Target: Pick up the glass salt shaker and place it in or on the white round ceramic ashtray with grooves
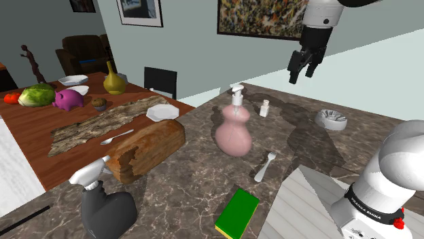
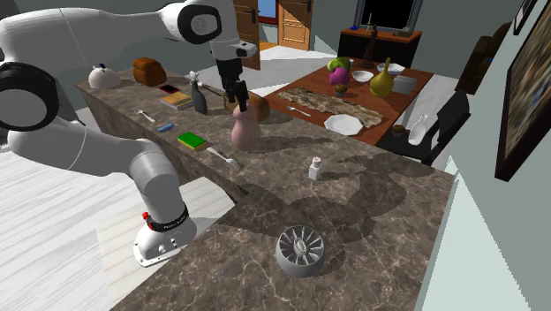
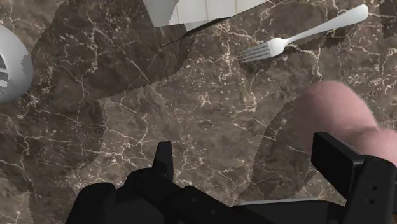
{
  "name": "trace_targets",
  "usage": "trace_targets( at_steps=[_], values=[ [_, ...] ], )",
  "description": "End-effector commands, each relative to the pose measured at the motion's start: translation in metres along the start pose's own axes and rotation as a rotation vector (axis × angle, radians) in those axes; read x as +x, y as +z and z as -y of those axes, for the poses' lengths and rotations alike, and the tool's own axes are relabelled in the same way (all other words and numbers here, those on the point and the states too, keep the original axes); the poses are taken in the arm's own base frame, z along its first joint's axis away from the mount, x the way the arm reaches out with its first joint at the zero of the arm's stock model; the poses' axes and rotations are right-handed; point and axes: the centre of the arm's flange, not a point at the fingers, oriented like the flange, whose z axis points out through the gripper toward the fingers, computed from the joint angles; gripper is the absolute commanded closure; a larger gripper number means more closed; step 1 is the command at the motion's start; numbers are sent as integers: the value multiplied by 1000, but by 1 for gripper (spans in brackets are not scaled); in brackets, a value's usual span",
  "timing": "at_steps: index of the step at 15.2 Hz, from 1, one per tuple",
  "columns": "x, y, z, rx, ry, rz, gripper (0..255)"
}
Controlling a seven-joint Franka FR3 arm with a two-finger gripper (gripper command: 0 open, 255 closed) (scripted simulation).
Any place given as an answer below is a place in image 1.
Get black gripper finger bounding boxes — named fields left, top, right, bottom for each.
left=304, top=49, right=328, bottom=79
left=287, top=49, right=309, bottom=86

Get small white shaker bottle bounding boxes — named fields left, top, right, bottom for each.
left=259, top=99, right=270, bottom=118

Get white ridged ashtray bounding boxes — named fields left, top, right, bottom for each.
left=314, top=109, right=349, bottom=131

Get pink soap dispenser bottle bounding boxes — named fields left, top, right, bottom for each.
left=214, top=84, right=253, bottom=158

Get white fork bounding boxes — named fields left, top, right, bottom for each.
left=253, top=151, right=278, bottom=183

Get black chair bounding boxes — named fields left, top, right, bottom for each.
left=143, top=66, right=178, bottom=100

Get white octagonal plate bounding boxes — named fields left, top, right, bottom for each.
left=145, top=103, right=180, bottom=123

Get green yellow sponge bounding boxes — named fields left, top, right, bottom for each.
left=214, top=187, right=260, bottom=239

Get brown bread loaf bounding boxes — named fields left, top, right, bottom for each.
left=105, top=119, right=187, bottom=185

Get yellow long-necked vase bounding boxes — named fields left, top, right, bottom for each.
left=103, top=60, right=128, bottom=96

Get silver spoon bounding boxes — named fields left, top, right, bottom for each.
left=100, top=128, right=135, bottom=146

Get brown muffin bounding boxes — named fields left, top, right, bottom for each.
left=90, top=97, right=108, bottom=112

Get bark pattern table runner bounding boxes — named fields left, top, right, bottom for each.
left=47, top=94, right=170, bottom=158

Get brown armchair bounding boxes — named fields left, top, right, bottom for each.
left=54, top=33, right=118, bottom=77

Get white bowl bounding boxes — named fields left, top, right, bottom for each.
left=65, top=85, right=90, bottom=96
left=58, top=74, right=90, bottom=87

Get pink piggy bank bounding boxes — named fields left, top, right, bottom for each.
left=51, top=88, right=85, bottom=112

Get dark grey spray bottle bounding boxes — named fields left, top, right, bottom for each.
left=68, top=155, right=139, bottom=239

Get green lettuce head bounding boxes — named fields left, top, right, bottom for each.
left=18, top=83, right=57, bottom=108

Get dark human figure statue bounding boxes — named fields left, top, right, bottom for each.
left=20, top=44, right=48, bottom=85

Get brown wooden dining table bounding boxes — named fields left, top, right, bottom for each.
left=0, top=71, right=196, bottom=193

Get red tomato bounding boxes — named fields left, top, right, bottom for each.
left=3, top=91, right=22, bottom=105

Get large speckled abstract wall painting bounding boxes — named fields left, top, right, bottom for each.
left=216, top=0, right=311, bottom=41

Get white-matted framed wall picture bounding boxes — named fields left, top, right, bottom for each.
left=115, top=0, right=164, bottom=29

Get small dark wall picture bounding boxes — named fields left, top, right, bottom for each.
left=68, top=0, right=97, bottom=14

